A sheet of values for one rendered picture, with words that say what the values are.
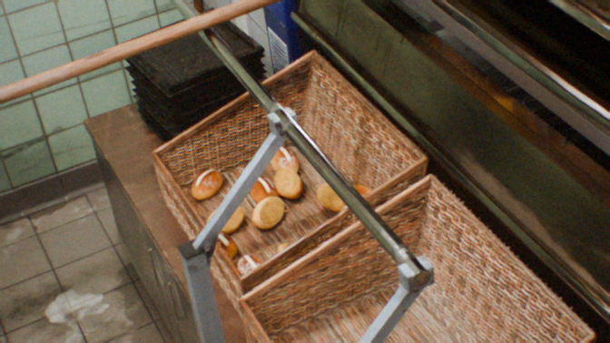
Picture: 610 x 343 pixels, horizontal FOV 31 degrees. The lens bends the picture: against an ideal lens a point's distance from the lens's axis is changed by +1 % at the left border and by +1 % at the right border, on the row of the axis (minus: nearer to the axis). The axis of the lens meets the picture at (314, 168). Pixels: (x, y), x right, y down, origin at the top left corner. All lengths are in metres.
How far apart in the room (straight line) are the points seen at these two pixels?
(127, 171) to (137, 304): 0.60
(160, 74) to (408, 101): 0.74
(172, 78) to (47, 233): 1.12
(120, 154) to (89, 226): 0.77
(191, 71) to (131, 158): 0.32
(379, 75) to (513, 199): 0.51
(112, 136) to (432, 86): 1.13
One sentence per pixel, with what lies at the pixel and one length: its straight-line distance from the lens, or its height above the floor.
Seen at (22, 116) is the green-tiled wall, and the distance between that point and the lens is 3.72.
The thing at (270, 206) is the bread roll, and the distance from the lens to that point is 2.64.
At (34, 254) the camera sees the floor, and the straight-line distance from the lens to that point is 3.72.
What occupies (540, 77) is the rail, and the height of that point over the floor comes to 1.42.
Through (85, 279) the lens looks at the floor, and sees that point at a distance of 3.56.
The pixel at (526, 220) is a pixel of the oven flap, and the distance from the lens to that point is 2.07.
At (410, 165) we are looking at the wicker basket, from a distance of 2.38.
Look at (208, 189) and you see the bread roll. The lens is 2.76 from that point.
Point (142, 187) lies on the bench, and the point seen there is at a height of 0.58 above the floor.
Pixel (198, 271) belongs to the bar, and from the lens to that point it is 2.10.
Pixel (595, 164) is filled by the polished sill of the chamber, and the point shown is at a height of 1.17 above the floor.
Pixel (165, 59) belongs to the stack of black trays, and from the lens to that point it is 2.91.
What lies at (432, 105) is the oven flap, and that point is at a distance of 2.29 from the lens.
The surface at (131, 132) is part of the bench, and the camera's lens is 3.10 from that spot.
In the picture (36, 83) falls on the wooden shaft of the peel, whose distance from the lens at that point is 2.22.
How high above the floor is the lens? 2.30
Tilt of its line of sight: 37 degrees down
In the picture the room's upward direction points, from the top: 8 degrees counter-clockwise
